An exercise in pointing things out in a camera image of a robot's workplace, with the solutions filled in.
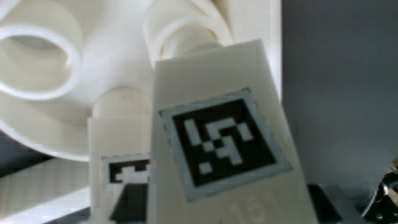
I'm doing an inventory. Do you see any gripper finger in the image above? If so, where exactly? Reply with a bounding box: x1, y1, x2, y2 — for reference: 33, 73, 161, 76
363, 157, 398, 224

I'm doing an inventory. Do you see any white stool leg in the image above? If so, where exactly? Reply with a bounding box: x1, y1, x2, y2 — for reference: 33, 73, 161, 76
148, 27, 319, 224
88, 88, 152, 224

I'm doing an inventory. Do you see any white front fence bar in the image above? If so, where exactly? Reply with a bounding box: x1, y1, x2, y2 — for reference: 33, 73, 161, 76
0, 159, 91, 224

